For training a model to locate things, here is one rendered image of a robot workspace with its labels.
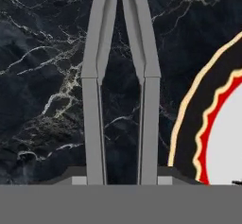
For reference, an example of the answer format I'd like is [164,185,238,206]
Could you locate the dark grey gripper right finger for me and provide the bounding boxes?
[157,165,204,186]

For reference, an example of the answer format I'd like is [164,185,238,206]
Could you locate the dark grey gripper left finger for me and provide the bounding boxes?
[40,165,88,186]

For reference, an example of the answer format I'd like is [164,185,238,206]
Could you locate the black plate red cream rim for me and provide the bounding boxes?
[166,30,242,186]

